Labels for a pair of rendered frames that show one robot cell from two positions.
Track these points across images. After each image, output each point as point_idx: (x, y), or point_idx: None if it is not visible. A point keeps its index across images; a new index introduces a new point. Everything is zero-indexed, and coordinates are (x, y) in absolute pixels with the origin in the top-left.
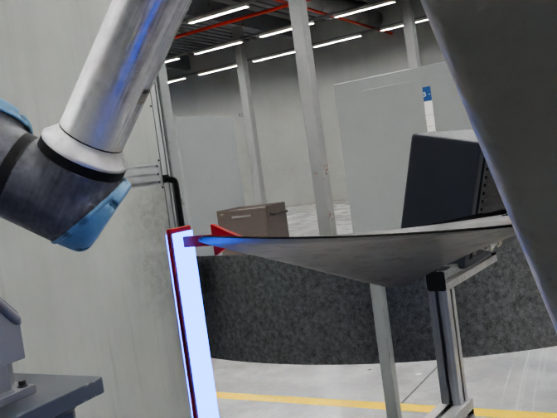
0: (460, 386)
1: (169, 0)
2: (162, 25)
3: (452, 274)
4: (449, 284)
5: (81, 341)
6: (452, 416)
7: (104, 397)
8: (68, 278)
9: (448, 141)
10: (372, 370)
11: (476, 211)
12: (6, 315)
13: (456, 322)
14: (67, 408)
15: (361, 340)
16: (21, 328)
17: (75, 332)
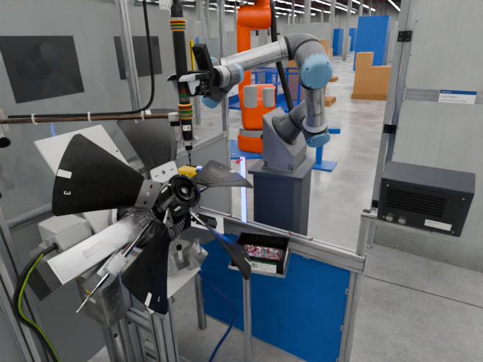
0: (358, 250)
1: (307, 95)
2: (308, 100)
3: (369, 216)
4: (364, 217)
5: (476, 174)
6: (344, 252)
7: (477, 202)
8: (481, 144)
9: (384, 170)
10: None
11: (382, 202)
12: (290, 154)
13: (364, 231)
14: (290, 179)
15: None
16: (444, 156)
17: (474, 169)
